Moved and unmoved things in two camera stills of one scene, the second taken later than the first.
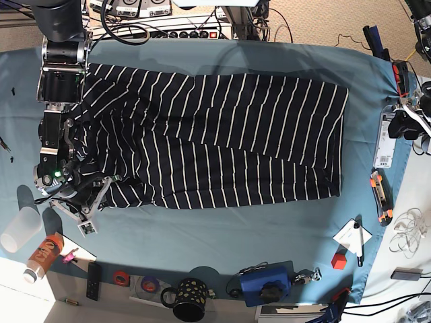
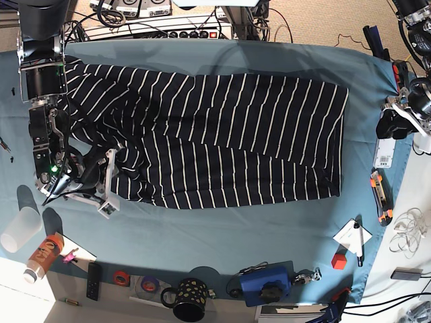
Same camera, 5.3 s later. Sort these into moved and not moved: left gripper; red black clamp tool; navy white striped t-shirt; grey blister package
Moved: left gripper
Not moved: red black clamp tool; grey blister package; navy white striped t-shirt
